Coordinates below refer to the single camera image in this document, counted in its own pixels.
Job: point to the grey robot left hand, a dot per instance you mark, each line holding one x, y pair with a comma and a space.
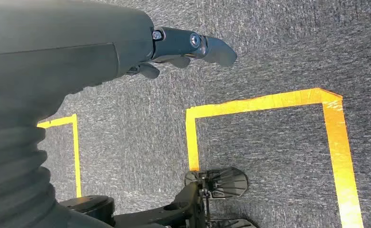
62, 47

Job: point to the yellow floor tape square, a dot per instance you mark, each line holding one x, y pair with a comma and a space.
77, 157
338, 141

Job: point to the robot left leg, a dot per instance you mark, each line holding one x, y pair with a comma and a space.
173, 214

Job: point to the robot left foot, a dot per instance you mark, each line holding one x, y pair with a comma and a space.
229, 182

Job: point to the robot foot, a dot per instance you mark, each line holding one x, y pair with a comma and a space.
229, 182
232, 224

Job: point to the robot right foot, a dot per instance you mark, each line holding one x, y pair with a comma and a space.
232, 224

